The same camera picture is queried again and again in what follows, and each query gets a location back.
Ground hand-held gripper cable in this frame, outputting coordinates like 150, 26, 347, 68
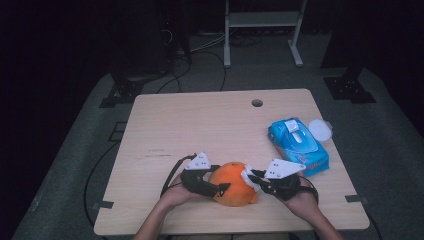
298, 174, 320, 205
159, 153, 198, 198

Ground person's right hand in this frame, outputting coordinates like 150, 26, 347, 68
283, 171, 321, 220

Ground white wet wipe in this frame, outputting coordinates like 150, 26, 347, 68
240, 163, 263, 193

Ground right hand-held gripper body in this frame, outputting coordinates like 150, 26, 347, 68
262, 158, 307, 202

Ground white metal stand frame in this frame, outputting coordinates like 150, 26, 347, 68
223, 0, 308, 69

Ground long black floor cable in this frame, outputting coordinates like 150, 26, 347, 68
83, 139, 122, 232

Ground blue wet wipe pack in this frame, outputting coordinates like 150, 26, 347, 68
267, 116, 334, 178

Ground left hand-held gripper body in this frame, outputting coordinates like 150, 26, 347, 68
179, 151, 222, 198

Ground black tape strip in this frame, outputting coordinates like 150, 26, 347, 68
92, 199, 115, 211
344, 194, 370, 205

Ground person's left hand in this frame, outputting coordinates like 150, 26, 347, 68
159, 174, 202, 211

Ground left hand-held gripper cable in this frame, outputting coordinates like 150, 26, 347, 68
159, 153, 198, 198

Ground white floor cables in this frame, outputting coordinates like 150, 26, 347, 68
189, 32, 228, 54

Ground orange plush toy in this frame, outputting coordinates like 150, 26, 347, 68
208, 161, 260, 208

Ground black stand base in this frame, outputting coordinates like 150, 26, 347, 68
321, 64, 378, 105
99, 56, 169, 109

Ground right hand-held gripper cable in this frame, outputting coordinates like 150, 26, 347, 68
298, 174, 320, 205

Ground black tape floor outline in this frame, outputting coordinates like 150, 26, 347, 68
107, 120, 129, 143

